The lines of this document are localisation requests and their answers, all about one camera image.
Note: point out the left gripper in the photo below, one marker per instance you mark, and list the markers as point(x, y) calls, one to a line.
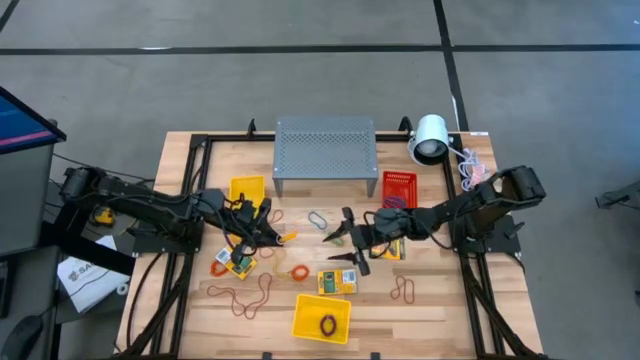
point(245, 217)

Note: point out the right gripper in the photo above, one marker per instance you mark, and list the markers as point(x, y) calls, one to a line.
point(385, 227)

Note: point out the green coil wristband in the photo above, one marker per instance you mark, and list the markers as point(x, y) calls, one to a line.
point(339, 242)

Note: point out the yellow rubber band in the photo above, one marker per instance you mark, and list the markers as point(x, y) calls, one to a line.
point(290, 236)

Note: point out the yellow Crayola crayon box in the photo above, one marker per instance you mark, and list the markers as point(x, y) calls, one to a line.
point(397, 250)
point(345, 282)
point(245, 267)

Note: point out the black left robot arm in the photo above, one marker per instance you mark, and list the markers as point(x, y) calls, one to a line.
point(150, 205)

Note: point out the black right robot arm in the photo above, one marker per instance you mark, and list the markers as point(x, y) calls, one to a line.
point(480, 205)

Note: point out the red-brown rubber band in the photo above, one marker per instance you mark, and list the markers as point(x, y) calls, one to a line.
point(281, 216)

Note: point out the yellow plastic basket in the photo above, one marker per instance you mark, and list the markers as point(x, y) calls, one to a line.
point(310, 320)
point(247, 187)

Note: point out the large red rubber band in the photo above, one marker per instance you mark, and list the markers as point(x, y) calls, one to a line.
point(270, 289)

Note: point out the red plastic basket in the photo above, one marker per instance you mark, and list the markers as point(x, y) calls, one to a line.
point(400, 180)

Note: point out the grey perforated metal riser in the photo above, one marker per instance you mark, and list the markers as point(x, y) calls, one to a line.
point(325, 150)

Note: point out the white spotlight lamp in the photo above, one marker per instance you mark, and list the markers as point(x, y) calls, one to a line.
point(430, 135)

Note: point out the black stand bar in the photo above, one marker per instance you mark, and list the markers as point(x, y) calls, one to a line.
point(85, 248)

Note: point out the white paper booklet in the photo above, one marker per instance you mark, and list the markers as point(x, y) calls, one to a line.
point(90, 285)

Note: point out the black computer mouse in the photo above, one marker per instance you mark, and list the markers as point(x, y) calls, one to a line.
point(22, 337)

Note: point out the black floor stand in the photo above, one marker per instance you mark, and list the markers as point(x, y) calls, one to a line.
point(615, 199)

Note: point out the monitor with blue screen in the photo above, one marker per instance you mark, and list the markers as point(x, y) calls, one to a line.
point(20, 125)

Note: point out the black aluminium table frame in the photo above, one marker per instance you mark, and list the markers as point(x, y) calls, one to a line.
point(235, 137)

